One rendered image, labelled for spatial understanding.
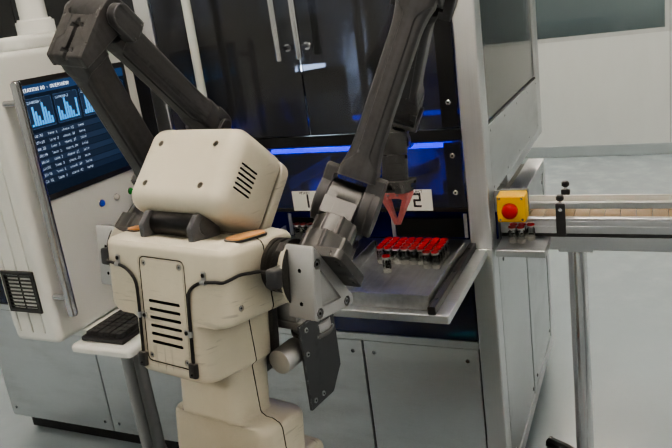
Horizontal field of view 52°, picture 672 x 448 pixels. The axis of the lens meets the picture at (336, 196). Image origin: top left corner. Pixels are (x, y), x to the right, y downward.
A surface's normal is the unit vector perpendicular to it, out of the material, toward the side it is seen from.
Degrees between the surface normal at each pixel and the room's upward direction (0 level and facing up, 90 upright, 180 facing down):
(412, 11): 79
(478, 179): 90
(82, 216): 90
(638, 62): 90
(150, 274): 82
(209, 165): 47
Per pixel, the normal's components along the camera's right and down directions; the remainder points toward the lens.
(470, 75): -0.40, 0.29
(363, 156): -0.18, 0.09
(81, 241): 0.90, 0.00
